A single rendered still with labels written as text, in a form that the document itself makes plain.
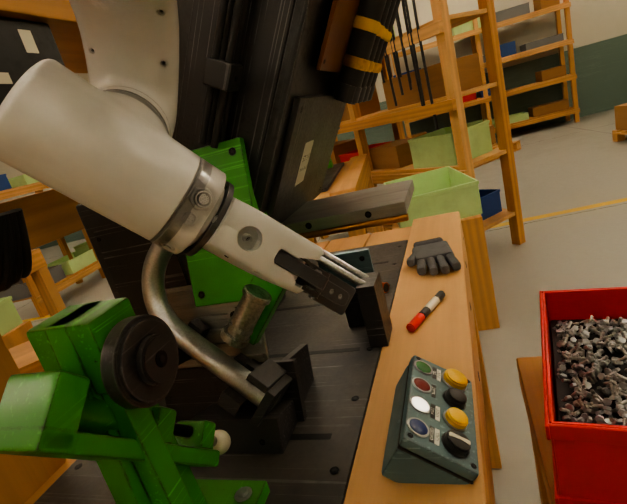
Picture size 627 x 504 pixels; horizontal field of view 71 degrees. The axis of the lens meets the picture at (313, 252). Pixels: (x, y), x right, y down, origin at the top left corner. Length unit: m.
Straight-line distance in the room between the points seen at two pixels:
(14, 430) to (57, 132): 0.21
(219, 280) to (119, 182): 0.28
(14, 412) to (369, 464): 0.35
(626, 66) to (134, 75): 10.22
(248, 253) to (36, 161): 0.16
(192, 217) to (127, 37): 0.16
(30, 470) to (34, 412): 0.43
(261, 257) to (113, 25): 0.22
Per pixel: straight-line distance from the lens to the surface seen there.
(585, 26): 10.22
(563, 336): 0.76
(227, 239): 0.37
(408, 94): 3.46
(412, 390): 0.53
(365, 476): 0.53
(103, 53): 0.44
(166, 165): 0.36
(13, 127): 0.36
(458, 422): 0.52
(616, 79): 10.41
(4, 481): 0.78
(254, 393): 0.58
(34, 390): 0.39
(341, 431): 0.59
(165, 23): 0.41
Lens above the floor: 1.27
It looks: 16 degrees down
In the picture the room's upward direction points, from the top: 16 degrees counter-clockwise
